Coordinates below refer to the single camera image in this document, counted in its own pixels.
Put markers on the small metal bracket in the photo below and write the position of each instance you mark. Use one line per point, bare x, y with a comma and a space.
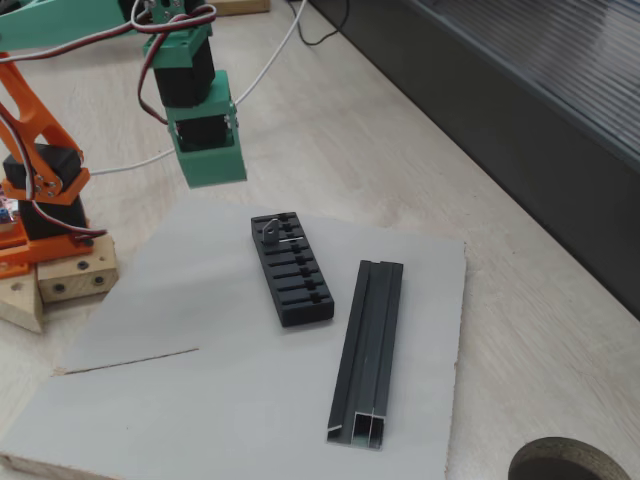
270, 231

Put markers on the wooden base block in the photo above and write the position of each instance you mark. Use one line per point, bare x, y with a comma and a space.
75, 280

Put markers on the black slotted holder block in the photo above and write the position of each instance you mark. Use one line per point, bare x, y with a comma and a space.
300, 300

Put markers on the grey laminated chipboard panel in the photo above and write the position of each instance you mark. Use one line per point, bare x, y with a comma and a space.
200, 400

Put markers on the triangular wooden block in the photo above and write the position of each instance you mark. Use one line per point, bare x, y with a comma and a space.
20, 305

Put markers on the dark aluminium profile bar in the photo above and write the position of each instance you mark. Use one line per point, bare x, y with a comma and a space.
367, 350

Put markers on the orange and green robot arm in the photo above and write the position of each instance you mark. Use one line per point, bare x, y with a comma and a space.
30, 30

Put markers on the red controller circuit board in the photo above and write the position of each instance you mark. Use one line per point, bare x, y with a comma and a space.
6, 207

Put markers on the long wooden plank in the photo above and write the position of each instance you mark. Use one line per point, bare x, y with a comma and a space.
245, 6

